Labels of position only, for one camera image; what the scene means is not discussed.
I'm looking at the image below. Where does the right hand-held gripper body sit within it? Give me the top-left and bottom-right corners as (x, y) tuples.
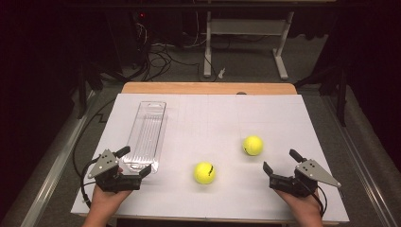
(269, 159), (342, 199)

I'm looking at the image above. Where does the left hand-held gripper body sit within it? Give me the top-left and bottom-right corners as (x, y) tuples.
(87, 148), (143, 193)

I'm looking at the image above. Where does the clear plastic tray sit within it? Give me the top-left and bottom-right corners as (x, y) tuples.
(121, 100), (168, 175)

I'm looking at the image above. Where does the yellow tennis ball black mark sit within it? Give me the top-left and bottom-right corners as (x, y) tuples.
(193, 161), (218, 185)

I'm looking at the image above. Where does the person's right hand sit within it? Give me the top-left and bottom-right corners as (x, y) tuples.
(273, 188), (323, 218)

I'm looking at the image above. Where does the person's left hand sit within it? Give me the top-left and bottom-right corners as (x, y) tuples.
(88, 184), (133, 219)

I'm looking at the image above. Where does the black metal stand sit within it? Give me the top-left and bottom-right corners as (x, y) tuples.
(294, 60), (350, 128)
(75, 61), (106, 120)

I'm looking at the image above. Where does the white board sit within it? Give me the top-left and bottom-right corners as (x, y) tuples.
(70, 93), (350, 223)

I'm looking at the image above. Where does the black box with red light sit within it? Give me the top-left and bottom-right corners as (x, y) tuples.
(105, 9), (151, 69)

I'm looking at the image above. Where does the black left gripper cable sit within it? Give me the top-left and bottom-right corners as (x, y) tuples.
(72, 98), (117, 210)

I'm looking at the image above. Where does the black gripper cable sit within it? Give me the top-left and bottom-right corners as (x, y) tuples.
(72, 98), (117, 210)
(310, 183), (328, 218)

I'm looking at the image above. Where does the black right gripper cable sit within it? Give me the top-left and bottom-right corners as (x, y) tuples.
(310, 183), (328, 218)

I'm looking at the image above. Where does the aluminium floor rail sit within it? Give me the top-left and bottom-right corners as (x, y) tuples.
(321, 94), (401, 227)
(20, 90), (96, 227)

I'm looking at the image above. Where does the bundle of floor cables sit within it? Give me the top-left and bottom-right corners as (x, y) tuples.
(135, 18), (219, 83)

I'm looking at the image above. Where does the white metal desk frame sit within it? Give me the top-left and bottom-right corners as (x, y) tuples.
(202, 10), (296, 80)

